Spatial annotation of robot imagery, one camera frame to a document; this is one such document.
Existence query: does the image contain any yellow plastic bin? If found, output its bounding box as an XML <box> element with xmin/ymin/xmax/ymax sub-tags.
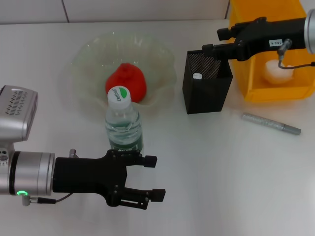
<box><xmin>228</xmin><ymin>0</ymin><xmax>315</xmax><ymax>103</ymax></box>

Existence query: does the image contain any black mesh pen holder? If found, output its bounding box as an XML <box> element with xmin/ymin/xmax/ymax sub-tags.
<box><xmin>182</xmin><ymin>48</ymin><xmax>233</xmax><ymax>115</ymax></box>

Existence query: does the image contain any white paper ball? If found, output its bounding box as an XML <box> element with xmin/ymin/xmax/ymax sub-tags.
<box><xmin>262</xmin><ymin>60</ymin><xmax>295</xmax><ymax>84</ymax></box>

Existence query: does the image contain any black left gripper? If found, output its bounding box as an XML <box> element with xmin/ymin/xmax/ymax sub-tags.
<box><xmin>53</xmin><ymin>148</ymin><xmax>166</xmax><ymax>211</ymax></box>

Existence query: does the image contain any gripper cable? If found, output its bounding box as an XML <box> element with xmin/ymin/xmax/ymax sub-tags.
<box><xmin>21</xmin><ymin>193</ymin><xmax>74</xmax><ymax>205</ymax></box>
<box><xmin>277</xmin><ymin>38</ymin><xmax>315</xmax><ymax>69</ymax></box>

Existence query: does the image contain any green glass fruit plate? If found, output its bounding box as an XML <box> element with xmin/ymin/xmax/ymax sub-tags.
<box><xmin>70</xmin><ymin>33</ymin><xmax>177</xmax><ymax>115</ymax></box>

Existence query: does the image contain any silver glitter pen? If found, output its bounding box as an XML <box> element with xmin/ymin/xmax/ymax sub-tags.
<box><xmin>241</xmin><ymin>112</ymin><xmax>302</xmax><ymax>135</ymax></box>

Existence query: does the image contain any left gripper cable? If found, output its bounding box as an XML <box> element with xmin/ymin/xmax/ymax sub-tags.
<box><xmin>21</xmin><ymin>193</ymin><xmax>74</xmax><ymax>205</ymax></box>

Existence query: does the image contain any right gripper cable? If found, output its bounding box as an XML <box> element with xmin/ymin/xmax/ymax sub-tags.
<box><xmin>277</xmin><ymin>38</ymin><xmax>315</xmax><ymax>69</ymax></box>

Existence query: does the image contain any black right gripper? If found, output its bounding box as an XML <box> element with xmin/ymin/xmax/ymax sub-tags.
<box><xmin>201</xmin><ymin>17</ymin><xmax>308</xmax><ymax>62</ymax></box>

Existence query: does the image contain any clear green-label water bottle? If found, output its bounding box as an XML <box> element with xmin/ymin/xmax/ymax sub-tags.
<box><xmin>105</xmin><ymin>85</ymin><xmax>144</xmax><ymax>154</ymax></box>

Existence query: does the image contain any red-orange toy orange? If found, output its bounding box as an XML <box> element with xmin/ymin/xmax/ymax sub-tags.
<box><xmin>105</xmin><ymin>63</ymin><xmax>148</xmax><ymax>103</ymax></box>

